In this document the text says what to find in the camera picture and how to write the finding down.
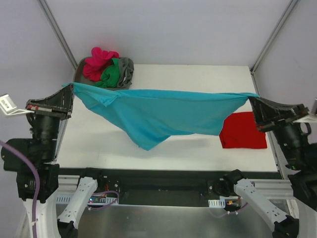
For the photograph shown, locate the teal t-shirt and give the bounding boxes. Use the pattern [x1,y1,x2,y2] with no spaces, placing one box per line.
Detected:
[72,82,259,151]

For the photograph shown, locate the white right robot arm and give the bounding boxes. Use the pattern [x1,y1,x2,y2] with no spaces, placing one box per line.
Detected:
[223,97,317,238]

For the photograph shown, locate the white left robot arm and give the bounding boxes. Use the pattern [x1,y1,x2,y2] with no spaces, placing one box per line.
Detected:
[0,84,105,238]

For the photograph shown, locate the grey plastic bin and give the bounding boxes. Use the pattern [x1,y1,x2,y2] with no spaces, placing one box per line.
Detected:
[73,57,132,91]

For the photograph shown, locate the folded red t-shirt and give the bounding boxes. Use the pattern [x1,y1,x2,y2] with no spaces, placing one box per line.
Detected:
[219,112,267,149]

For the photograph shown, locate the pink t-shirt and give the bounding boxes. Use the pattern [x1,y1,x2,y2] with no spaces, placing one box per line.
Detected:
[83,47,119,82]

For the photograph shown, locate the green t-shirt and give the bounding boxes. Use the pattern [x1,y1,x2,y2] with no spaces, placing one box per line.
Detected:
[94,58,120,88]

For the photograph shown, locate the grey t-shirt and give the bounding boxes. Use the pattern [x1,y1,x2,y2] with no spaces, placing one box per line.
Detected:
[117,58,134,88]

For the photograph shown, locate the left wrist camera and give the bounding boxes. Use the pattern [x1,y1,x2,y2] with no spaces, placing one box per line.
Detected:
[0,94,34,117]

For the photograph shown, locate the right aluminium frame post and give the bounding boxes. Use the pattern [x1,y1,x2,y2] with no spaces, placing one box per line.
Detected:
[250,0,300,75]

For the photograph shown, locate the aluminium frame post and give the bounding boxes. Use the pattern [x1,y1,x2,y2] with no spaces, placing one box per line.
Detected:
[37,0,78,69]
[250,0,300,75]

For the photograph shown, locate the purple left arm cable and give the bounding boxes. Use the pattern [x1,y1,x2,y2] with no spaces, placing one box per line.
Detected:
[0,139,41,238]

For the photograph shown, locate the left aluminium frame post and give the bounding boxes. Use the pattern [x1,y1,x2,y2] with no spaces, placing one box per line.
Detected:
[37,0,78,69]

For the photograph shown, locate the left slotted cable duct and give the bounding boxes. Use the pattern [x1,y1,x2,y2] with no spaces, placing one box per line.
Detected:
[56,194,119,206]

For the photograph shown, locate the slotted cable duct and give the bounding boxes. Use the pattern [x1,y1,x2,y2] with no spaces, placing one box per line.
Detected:
[56,194,119,206]
[208,199,226,209]

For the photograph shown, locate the right slotted cable duct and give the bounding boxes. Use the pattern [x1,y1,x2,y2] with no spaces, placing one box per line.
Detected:
[208,199,226,209]

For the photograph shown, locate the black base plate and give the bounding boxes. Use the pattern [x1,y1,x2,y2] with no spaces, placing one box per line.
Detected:
[47,166,283,206]

